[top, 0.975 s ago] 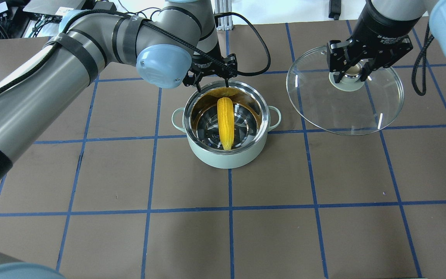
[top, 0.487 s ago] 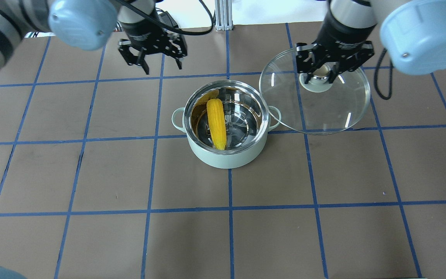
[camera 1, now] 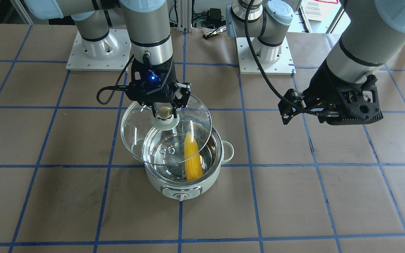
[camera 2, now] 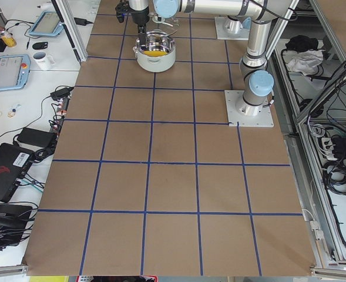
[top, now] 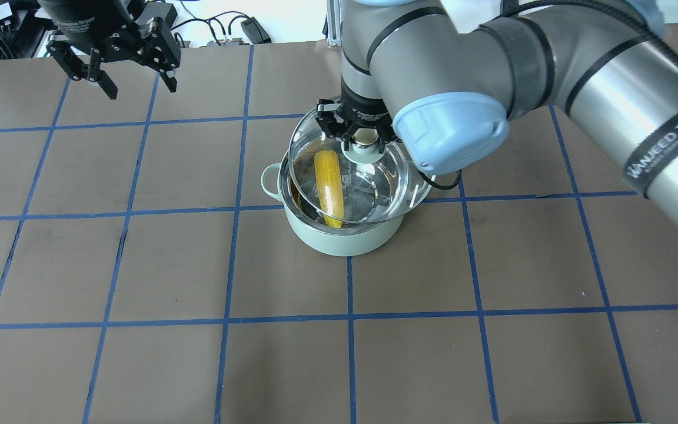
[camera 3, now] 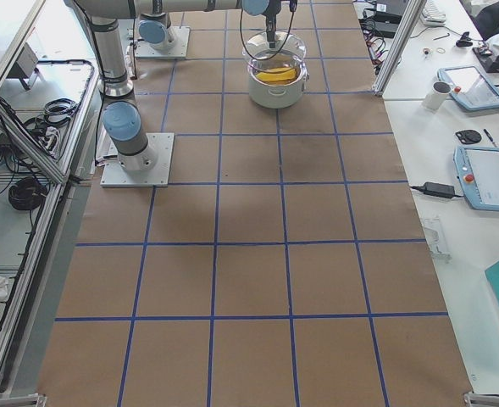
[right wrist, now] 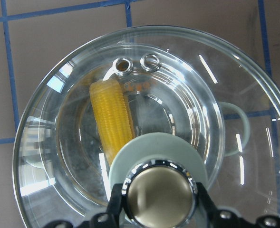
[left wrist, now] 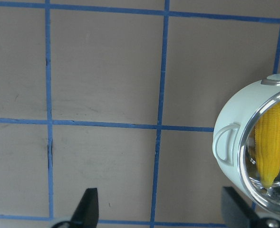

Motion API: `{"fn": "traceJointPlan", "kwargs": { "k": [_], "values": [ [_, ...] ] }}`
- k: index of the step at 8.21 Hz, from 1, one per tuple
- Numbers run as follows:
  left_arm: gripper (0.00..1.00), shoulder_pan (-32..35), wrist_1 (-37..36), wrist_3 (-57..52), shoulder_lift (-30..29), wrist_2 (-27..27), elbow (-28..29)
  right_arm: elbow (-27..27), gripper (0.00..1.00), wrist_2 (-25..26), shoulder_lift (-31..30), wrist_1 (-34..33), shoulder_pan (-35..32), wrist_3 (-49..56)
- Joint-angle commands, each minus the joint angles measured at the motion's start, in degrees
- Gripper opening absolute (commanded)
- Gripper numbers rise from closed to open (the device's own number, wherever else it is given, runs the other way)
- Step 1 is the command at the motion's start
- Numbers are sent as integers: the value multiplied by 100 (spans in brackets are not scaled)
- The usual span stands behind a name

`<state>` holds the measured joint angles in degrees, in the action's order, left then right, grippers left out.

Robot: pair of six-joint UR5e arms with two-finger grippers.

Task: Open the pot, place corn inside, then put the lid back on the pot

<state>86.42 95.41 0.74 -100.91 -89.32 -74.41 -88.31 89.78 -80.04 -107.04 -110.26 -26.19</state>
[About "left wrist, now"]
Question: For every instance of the yellow corn cob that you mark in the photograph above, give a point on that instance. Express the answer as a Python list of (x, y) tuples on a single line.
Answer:
[(267, 145)]

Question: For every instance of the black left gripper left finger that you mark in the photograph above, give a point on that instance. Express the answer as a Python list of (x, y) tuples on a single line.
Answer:
[(86, 214)]

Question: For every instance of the pale green electric pot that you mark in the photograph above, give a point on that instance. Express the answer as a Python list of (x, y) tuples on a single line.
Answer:
[(233, 140)]

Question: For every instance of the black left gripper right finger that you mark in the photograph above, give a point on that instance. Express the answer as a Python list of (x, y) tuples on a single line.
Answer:
[(236, 213)]

